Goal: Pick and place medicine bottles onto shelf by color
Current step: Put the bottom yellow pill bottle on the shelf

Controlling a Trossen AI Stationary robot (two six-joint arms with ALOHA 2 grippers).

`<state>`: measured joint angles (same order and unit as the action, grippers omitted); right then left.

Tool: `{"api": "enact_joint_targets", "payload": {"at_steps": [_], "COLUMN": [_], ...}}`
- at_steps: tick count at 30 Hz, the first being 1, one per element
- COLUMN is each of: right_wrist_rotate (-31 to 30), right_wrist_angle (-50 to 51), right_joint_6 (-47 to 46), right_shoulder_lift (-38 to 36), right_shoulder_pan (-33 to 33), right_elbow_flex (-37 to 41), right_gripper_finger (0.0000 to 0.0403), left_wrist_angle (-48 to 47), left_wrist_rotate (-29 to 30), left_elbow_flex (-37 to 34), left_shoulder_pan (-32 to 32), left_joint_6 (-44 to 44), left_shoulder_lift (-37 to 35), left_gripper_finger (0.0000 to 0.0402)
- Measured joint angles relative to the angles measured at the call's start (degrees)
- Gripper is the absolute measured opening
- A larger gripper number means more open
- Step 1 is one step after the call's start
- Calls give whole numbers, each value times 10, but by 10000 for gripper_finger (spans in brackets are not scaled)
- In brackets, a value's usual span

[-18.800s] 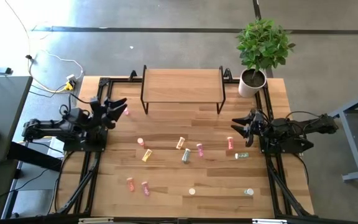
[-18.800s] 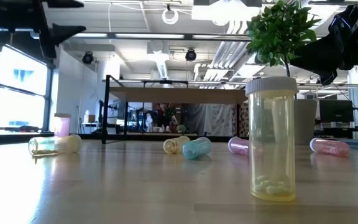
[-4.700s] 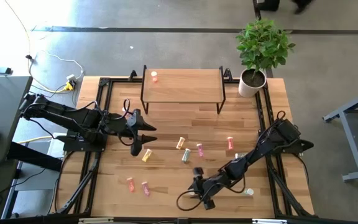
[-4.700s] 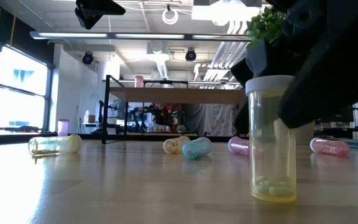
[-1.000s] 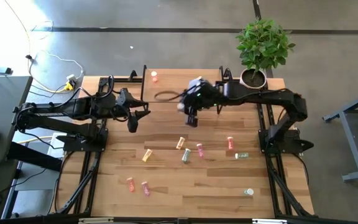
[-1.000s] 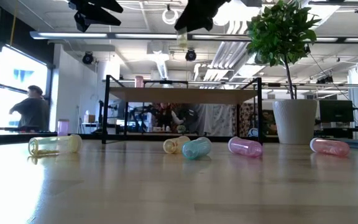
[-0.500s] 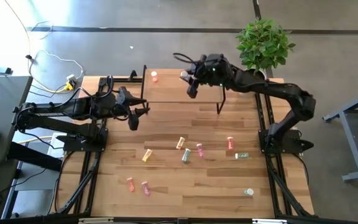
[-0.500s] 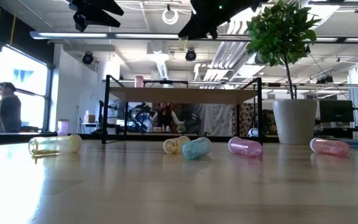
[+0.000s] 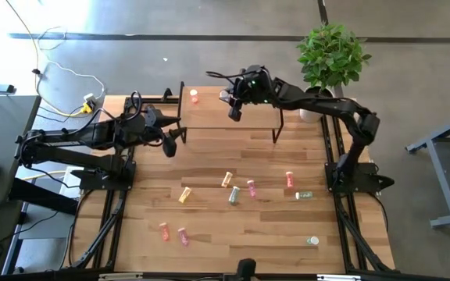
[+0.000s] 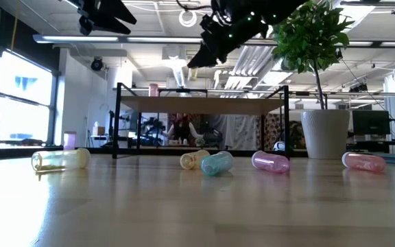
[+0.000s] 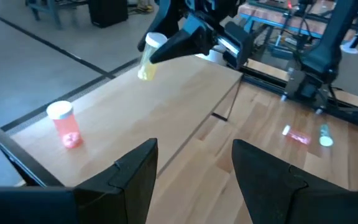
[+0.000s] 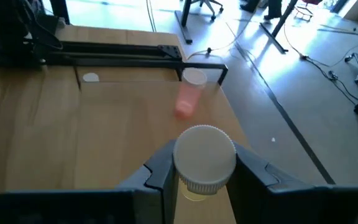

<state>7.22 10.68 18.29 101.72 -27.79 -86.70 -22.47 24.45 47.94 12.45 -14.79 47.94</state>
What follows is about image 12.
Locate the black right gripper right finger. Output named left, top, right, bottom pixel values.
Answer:
left=227, top=142, right=316, bottom=224

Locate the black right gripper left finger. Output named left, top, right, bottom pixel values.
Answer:
left=116, top=139, right=180, bottom=224

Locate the yellow pill bottle white cap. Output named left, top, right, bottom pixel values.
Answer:
left=172, top=124, right=237, bottom=202

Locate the red pill bottle white cap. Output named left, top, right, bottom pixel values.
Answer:
left=174, top=67, right=208, bottom=119

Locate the purple pill bottle white cap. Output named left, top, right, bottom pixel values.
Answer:
left=82, top=72, right=100, bottom=83

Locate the black desk leg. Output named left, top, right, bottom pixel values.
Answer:
left=259, top=0, right=298, bottom=54
left=174, top=0, right=194, bottom=45

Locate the person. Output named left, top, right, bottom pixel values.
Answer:
left=240, top=0, right=284, bottom=21

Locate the black office chair base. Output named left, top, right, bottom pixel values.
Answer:
left=190, top=0, right=225, bottom=22

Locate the red metal chair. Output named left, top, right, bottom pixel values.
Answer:
left=293, top=0, right=323, bottom=22

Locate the wooden shelf black metal frame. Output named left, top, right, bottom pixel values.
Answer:
left=72, top=58, right=256, bottom=224

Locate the black floor cable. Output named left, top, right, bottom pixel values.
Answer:
left=283, top=24, right=358, bottom=105

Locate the black aluminium table frame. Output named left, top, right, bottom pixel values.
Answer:
left=45, top=40, right=185, bottom=63

